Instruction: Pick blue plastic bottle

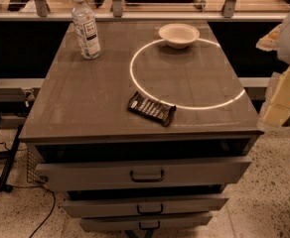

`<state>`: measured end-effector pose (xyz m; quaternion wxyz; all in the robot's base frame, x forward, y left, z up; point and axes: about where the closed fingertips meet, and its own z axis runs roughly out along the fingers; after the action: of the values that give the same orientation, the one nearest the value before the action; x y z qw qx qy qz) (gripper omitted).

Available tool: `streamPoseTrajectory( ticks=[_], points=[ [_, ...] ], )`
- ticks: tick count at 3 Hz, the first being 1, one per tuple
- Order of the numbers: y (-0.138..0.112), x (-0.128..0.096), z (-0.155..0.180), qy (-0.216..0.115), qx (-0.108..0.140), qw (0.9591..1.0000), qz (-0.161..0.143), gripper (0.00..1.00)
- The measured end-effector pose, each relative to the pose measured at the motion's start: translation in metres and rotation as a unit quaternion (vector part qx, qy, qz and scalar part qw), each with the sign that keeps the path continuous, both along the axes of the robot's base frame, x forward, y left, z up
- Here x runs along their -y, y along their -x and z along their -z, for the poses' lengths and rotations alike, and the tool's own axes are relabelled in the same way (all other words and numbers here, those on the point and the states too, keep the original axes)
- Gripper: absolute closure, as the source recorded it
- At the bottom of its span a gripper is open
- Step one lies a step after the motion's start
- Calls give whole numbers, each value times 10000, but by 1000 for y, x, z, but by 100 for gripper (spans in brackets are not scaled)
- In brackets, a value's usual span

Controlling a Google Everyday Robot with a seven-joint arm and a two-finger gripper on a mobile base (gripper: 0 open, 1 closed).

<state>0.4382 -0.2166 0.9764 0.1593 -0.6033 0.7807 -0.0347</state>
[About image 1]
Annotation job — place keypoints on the black bar on floor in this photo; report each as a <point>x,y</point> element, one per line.
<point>4,186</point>

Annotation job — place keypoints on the white paper bowl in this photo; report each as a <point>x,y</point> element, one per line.
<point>179,36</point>

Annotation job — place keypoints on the top drawer with handle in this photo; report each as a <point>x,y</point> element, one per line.
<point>141,174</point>

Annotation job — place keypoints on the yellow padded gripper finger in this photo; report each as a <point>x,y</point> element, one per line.
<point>275,110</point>

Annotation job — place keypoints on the grey drawer cabinet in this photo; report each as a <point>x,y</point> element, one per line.
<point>80,114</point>

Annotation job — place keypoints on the clear plastic water bottle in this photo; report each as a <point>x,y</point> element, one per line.
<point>85,28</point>

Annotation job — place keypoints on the bottom drawer with handle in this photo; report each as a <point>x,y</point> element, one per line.
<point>145,222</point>

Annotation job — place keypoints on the black snack wrapper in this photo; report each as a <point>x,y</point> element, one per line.
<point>151,109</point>

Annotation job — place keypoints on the drawer with handle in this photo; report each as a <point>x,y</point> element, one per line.
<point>145,222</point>
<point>141,174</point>
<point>141,206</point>

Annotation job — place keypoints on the metal railing frame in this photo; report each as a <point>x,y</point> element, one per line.
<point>211,10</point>

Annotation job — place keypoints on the middle drawer with handle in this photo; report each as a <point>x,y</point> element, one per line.
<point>141,206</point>

